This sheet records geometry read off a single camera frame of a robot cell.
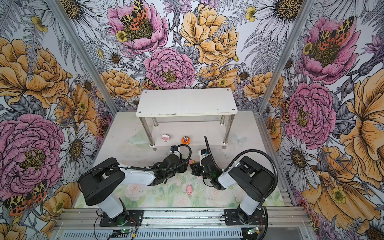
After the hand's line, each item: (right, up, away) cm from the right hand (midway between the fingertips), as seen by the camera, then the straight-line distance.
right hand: (191, 169), depth 90 cm
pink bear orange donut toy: (-3, +17, +1) cm, 18 cm away
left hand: (-3, +3, 0) cm, 4 cm away
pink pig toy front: (-1, -8, -9) cm, 12 cm away
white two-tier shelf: (+5, +32, +27) cm, 42 cm away
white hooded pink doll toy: (-15, +19, +2) cm, 24 cm away
